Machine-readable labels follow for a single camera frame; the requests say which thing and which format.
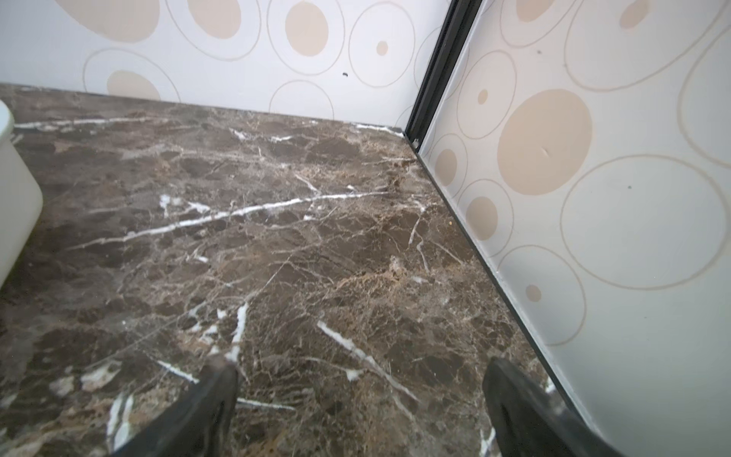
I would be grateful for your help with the white plastic storage box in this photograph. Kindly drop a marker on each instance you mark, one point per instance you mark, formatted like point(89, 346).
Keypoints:
point(21, 198)

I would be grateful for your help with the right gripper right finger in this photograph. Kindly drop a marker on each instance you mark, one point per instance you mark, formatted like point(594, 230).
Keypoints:
point(531, 422)

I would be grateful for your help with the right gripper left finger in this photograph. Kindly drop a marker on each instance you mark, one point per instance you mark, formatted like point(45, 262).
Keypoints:
point(198, 423)

